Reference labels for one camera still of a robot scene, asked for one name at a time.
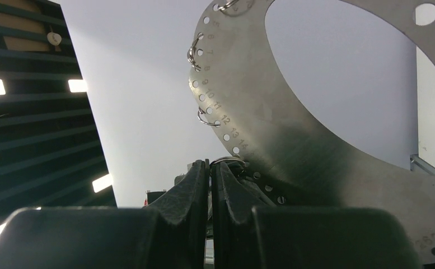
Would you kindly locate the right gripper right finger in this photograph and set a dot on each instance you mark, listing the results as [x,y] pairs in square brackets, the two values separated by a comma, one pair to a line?
[248,233]

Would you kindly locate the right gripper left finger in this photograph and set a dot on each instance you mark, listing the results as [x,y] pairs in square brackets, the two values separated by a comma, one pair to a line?
[168,233]

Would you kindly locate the metal crescent keyring plate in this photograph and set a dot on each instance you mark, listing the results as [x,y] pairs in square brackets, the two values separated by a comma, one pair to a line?
[257,117]

